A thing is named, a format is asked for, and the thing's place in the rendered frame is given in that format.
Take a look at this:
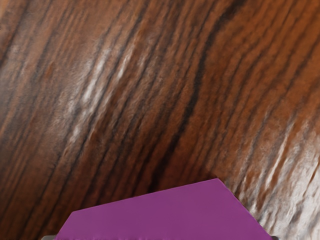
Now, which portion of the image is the purple block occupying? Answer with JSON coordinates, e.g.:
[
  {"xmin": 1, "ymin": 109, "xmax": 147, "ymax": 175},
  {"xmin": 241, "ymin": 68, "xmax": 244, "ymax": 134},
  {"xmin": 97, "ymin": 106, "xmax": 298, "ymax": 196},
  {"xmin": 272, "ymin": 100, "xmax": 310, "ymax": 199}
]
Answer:
[{"xmin": 55, "ymin": 177, "xmax": 273, "ymax": 240}]

